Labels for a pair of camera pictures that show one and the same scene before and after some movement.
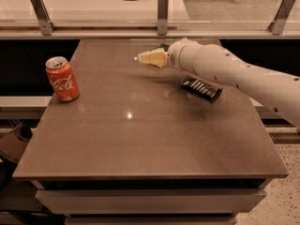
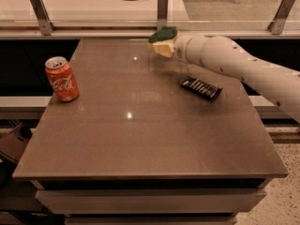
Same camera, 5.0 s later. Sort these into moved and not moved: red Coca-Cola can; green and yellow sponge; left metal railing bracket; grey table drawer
Moved: green and yellow sponge
Not moved: left metal railing bracket; red Coca-Cola can; grey table drawer
